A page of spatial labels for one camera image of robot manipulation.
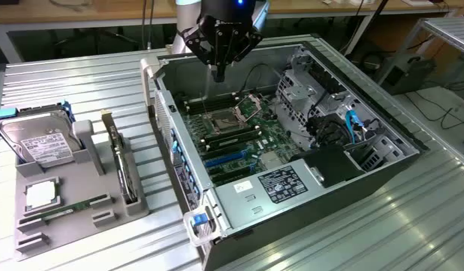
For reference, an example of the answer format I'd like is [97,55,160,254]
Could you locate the metal disk bay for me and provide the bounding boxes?
[344,124,408,173]
[275,46,355,115]

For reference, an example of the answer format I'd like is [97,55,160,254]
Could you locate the silver hard disk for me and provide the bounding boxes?
[0,112,75,165]

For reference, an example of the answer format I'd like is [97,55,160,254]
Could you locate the blue expansion slot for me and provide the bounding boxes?
[204,151,244,168]

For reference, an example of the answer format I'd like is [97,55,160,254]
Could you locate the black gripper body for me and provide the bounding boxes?
[198,0,257,32]

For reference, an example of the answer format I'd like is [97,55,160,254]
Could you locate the silver chipset heat sink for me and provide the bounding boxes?
[261,154,291,168]

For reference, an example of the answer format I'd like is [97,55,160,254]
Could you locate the wooden desk with white frame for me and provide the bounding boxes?
[0,0,460,62]

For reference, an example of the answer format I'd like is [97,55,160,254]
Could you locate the aluminium frame table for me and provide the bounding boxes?
[396,18,464,85]

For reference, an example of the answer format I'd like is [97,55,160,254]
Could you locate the black wire bundle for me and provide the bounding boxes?
[307,112,351,146]

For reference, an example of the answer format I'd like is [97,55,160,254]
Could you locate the blue data wire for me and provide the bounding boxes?
[344,109,360,145]

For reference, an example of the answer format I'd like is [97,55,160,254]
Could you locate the graphics card with metal bracket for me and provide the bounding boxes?
[99,109,140,204]

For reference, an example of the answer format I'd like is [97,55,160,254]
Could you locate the CPU socket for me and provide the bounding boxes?
[208,108,244,134]

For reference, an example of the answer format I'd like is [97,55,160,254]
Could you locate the blue disk carrier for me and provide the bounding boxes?
[0,99,75,133]

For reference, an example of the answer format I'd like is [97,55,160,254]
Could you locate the grey power supply unit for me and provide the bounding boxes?
[213,158,331,230]

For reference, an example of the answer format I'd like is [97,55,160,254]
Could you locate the silver CPU chip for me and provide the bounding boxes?
[26,182,61,212]

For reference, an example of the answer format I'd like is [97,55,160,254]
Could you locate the green motherboard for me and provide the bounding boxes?
[178,89,296,187]

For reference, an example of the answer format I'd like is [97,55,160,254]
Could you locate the metal socket cover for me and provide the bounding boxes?
[233,94,267,119]

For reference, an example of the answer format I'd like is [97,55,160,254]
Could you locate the black plastic shroud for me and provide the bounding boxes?
[291,143,364,189]

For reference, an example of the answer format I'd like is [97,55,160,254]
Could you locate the grey parts rack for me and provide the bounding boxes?
[14,119,150,254]

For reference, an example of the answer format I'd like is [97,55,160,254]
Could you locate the black expansion slot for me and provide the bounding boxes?
[204,145,249,159]
[209,165,252,178]
[213,171,256,185]

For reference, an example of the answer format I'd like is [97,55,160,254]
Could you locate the open grey PC case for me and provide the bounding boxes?
[140,33,431,271]

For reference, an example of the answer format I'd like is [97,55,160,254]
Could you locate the thin metal locking lever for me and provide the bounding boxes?
[198,90,210,119]

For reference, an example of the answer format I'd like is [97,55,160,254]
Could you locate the black RAM slot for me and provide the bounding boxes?
[201,124,261,142]
[184,95,238,110]
[205,132,264,151]
[185,100,241,116]

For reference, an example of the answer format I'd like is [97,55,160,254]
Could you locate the hanging black cable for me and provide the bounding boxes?
[142,0,156,50]

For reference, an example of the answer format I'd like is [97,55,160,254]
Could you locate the thin black cable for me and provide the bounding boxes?
[241,63,280,95]

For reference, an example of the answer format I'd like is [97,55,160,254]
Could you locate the green RAM stick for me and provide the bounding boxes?
[43,202,97,224]

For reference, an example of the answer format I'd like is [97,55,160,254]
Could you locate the black box device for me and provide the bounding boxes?
[381,55,436,96]

